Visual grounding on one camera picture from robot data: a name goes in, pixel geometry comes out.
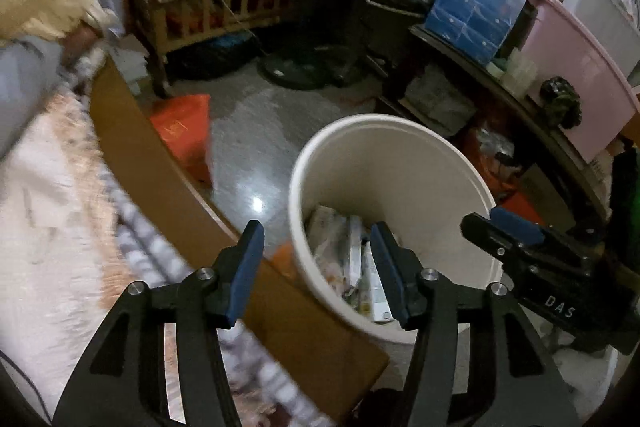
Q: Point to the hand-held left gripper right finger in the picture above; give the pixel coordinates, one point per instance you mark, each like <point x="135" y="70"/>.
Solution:
<point x="387" y="277"/>

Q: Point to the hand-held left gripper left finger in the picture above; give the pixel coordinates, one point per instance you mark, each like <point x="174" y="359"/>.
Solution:
<point x="245" y="272"/>

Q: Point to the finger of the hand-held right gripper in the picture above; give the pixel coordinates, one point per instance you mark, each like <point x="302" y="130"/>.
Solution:
<point x="520" y="227"/>
<point x="492" y="239"/>

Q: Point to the long white medicine box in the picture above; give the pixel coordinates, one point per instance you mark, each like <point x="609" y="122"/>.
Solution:
<point x="375" y="292"/>

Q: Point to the white round bin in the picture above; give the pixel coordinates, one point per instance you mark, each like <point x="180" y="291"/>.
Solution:
<point x="400" y="167"/>

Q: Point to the red plastic bag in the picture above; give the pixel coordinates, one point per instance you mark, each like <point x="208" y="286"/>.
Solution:
<point x="525" y="207"/>

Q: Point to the grey white striped fleece blanket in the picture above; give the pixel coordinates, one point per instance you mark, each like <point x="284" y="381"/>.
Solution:
<point x="145" y="247"/>

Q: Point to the dark wooden low table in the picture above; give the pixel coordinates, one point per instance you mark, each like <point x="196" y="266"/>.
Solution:
<point x="500" y="107"/>

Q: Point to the dark camouflage cloth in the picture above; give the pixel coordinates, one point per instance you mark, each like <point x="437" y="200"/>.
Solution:
<point x="562" y="102"/>

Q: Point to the grey plastic bag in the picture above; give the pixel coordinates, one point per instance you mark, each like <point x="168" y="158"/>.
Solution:
<point x="440" y="99"/>

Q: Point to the orange red gift bag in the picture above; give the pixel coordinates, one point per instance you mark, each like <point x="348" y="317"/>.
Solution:
<point x="182" y="132"/>

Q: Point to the translucent plastic container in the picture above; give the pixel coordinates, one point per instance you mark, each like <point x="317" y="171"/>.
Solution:
<point x="520" y="72"/>

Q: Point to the pink storage bin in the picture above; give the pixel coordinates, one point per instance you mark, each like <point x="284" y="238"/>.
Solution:
<point x="580" y="62"/>

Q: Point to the pink embroidered fringed bedspread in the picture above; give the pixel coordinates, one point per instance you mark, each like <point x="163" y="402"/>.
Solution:
<point x="45" y="232"/>

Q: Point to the black round fan base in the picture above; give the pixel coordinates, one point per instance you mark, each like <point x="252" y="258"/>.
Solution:
<point x="310" y="67"/>

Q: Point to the dark blue bag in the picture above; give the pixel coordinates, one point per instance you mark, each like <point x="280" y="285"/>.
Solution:
<point x="212" y="57"/>

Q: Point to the blue plastic drawer box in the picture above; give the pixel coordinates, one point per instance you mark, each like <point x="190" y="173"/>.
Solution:
<point x="475" y="7"/>

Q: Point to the white storage bin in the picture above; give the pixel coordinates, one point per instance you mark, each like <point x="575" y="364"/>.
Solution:
<point x="600" y="2"/>

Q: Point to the grey quilt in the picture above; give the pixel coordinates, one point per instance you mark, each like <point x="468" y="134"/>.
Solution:
<point x="25" y="82"/>

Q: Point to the wooden bed frame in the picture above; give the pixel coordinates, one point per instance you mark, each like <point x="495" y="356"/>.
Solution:
<point x="165" y="177"/>

